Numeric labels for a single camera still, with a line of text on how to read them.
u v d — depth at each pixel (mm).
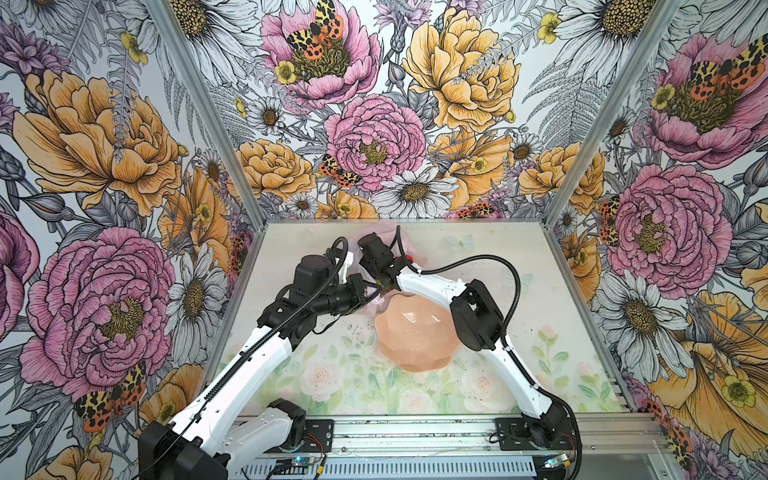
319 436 737
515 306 596
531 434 664
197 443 383
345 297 662
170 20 719
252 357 471
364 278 730
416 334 917
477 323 618
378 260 798
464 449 730
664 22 726
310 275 544
